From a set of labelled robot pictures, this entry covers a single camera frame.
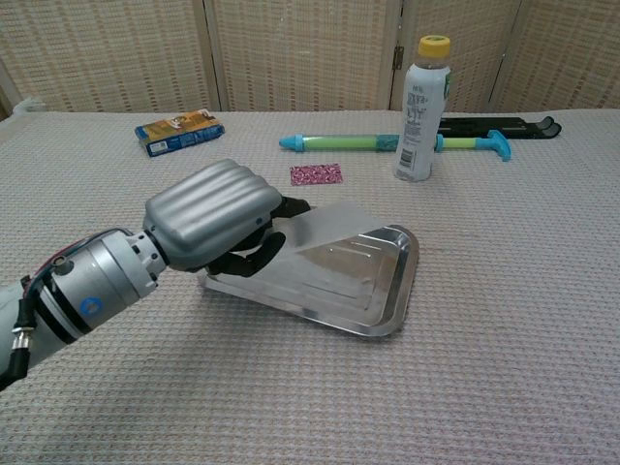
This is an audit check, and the green and teal water squirter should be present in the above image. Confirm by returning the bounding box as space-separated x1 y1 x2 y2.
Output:
278 129 512 164

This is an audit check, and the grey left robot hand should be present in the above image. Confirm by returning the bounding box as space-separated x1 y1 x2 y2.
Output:
142 158 313 279

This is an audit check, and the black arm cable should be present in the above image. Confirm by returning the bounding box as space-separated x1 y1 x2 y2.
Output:
0 273 38 393

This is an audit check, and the white bottle with yellow cap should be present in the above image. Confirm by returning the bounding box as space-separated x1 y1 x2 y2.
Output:
394 34 452 184

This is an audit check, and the beige waffle-weave tablecloth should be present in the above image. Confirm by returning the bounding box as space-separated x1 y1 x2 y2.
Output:
0 108 620 465

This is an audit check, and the pink patterned card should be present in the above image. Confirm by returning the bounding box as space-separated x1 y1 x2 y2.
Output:
289 163 346 188

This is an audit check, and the blue and orange box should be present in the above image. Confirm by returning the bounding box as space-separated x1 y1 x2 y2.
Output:
135 109 226 159

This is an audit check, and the rectangular stainless steel tray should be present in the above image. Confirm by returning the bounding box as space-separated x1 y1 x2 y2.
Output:
197 224 419 338

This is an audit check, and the black folding stand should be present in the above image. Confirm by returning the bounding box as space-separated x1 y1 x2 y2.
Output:
436 115 564 142

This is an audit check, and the woven folding screen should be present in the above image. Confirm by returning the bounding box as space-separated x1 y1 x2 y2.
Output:
0 0 620 118

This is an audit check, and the translucent white sheet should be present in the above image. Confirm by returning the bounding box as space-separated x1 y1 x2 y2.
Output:
201 201 387 325

